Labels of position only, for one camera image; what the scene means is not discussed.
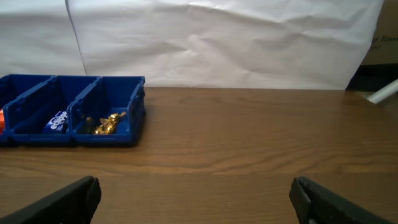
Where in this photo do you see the gold candy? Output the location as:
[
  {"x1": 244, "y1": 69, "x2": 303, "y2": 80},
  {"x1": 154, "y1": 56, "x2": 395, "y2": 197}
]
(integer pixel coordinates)
[
  {"x1": 92, "y1": 123, "x2": 116, "y2": 136},
  {"x1": 107, "y1": 111, "x2": 127, "y2": 126}
]

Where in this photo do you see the brown cardboard box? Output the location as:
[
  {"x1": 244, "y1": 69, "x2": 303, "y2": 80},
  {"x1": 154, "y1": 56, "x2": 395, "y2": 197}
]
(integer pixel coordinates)
[{"x1": 360, "y1": 0, "x2": 398, "y2": 66}]

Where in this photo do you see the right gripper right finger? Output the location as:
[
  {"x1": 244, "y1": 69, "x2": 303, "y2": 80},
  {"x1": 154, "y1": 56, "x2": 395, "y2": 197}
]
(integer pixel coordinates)
[{"x1": 289, "y1": 176, "x2": 396, "y2": 224}]

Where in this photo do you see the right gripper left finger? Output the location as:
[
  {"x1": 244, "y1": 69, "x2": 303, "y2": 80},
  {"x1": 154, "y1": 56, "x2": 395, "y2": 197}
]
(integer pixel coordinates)
[{"x1": 0, "y1": 175, "x2": 102, "y2": 224}]

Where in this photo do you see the blue tray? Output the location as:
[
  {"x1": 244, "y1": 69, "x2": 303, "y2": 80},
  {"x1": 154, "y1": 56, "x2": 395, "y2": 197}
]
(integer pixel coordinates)
[{"x1": 0, "y1": 73, "x2": 146, "y2": 147}]

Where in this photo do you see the blue candy pack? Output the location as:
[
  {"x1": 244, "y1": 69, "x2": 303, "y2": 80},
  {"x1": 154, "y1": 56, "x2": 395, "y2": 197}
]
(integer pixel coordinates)
[{"x1": 42, "y1": 110, "x2": 69, "y2": 135}]

